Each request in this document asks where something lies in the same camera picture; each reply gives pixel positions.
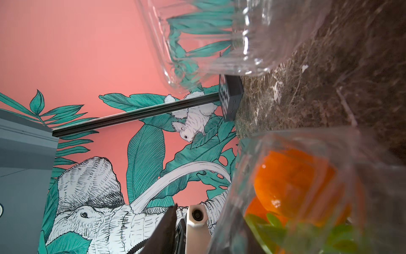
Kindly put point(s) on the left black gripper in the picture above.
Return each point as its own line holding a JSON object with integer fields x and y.
{"x": 180, "y": 238}

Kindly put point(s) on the orange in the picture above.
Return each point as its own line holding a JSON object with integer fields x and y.
{"x": 289, "y": 180}

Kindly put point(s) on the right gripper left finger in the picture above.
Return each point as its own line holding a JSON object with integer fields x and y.
{"x": 162, "y": 239}

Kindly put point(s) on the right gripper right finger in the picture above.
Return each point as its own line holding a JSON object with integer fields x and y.
{"x": 242, "y": 240}

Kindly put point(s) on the black white checkerboard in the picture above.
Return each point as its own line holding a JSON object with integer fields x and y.
{"x": 230, "y": 94}

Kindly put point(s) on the clear clamshell container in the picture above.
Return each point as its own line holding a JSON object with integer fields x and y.
{"x": 371, "y": 215}
{"x": 195, "y": 40}

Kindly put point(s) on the left black frame post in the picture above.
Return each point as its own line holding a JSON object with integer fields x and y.
{"x": 135, "y": 115}

